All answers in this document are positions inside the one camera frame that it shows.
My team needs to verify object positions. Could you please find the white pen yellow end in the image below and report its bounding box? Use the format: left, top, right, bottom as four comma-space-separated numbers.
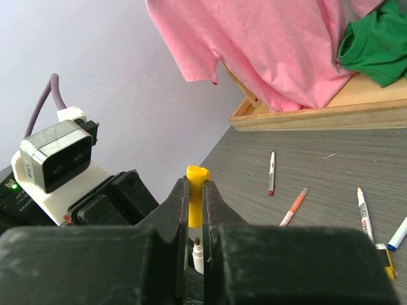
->
193, 236, 204, 275

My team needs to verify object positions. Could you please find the white marker orange tip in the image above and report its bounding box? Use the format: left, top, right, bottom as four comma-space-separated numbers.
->
357, 186, 375, 243

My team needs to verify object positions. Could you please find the green cloth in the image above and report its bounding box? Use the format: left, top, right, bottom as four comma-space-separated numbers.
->
338, 1, 406, 88

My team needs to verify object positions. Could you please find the wooden rack base tray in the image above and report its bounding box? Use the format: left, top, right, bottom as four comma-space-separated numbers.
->
230, 74, 406, 131

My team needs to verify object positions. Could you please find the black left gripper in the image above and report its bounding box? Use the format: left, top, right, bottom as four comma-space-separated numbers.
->
65, 170, 159, 226

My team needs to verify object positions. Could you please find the orange highlighter pen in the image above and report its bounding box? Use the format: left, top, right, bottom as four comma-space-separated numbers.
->
279, 188, 308, 227

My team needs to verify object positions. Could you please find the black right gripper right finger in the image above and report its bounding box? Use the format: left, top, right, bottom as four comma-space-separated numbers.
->
202, 180, 249, 304

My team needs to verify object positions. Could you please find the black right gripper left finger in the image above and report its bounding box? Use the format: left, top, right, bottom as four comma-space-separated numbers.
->
136, 177, 189, 304

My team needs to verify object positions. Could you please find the pink shirt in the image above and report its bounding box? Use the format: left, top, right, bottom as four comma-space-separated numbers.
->
144, 0, 385, 112

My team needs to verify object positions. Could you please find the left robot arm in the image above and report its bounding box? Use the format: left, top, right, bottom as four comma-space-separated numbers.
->
1, 166, 159, 233

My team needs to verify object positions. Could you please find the yellow pen cap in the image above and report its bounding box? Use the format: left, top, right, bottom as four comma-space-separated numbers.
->
186, 165, 210, 229

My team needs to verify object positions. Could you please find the yellow black eraser cap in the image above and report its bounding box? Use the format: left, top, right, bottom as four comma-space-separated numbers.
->
375, 243, 396, 281

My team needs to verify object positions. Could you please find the white pen purple end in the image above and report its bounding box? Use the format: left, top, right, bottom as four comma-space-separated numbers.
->
268, 151, 275, 196

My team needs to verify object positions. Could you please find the white marker blue end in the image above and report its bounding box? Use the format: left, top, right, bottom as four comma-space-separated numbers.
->
387, 217, 407, 252

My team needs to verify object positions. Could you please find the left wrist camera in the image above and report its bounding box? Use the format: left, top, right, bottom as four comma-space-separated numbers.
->
11, 106, 109, 226

